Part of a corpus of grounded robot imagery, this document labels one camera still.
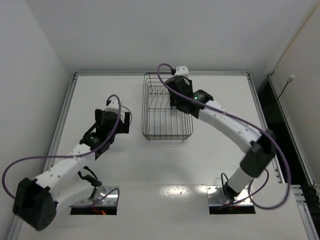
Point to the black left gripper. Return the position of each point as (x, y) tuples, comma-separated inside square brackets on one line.
[(111, 119)]

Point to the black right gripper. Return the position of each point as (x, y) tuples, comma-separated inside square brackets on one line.
[(177, 89)]

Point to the clear glass plate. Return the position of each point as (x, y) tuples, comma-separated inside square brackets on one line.
[(124, 110)]

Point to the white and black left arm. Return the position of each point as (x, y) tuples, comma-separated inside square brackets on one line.
[(38, 200)]

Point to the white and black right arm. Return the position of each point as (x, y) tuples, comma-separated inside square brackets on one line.
[(256, 147)]

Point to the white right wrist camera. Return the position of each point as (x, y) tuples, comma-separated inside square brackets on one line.
[(180, 71)]

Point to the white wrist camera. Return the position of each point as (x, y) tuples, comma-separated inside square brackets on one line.
[(180, 71), (114, 106)]

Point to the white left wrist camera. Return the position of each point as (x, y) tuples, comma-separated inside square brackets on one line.
[(114, 106)]

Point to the grey wire dish rack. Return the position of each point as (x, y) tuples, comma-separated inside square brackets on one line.
[(161, 121)]

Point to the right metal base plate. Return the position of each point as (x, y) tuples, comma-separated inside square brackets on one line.
[(215, 196)]

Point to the aluminium table frame rail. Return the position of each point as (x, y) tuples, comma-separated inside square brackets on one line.
[(163, 185)]

